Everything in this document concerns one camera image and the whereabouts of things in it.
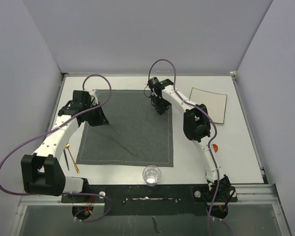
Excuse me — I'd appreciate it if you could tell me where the dark grey cloth placemat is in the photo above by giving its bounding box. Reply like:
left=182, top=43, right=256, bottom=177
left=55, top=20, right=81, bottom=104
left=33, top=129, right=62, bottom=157
left=77, top=90, right=174, bottom=167

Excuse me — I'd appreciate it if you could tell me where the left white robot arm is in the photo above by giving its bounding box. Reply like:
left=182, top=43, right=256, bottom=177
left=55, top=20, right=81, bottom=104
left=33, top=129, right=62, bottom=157
left=21, top=89, right=109, bottom=202

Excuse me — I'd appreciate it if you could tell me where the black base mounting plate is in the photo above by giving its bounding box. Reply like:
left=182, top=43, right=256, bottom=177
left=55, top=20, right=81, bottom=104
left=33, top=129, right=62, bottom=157
left=61, top=184, right=238, bottom=218

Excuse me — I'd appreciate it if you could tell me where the orange plastic spoon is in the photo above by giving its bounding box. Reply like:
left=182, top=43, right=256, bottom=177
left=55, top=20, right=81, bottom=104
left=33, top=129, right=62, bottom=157
left=212, top=144, right=218, bottom=152

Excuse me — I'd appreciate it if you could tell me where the dark thin utensil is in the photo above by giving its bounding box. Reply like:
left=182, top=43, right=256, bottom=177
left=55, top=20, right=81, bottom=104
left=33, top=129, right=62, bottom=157
left=63, top=150, right=70, bottom=171

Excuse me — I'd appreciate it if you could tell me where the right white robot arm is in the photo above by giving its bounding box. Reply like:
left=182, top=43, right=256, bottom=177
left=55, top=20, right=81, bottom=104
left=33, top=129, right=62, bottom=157
left=147, top=77, right=231, bottom=201

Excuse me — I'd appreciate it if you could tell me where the clear plastic cup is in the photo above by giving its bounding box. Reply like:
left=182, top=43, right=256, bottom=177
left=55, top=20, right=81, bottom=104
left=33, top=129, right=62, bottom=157
left=142, top=165, right=161, bottom=186

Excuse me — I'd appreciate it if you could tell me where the gold fork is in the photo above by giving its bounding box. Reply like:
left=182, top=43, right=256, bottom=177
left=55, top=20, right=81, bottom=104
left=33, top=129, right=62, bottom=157
left=65, top=143, right=80, bottom=174

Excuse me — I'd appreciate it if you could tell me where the white square plate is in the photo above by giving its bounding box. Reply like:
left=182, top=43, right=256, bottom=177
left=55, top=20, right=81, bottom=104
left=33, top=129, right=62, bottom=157
left=189, top=88, right=227, bottom=124

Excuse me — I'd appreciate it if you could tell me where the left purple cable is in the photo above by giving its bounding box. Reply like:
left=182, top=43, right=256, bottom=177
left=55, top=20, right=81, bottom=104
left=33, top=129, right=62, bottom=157
left=0, top=73, right=113, bottom=223

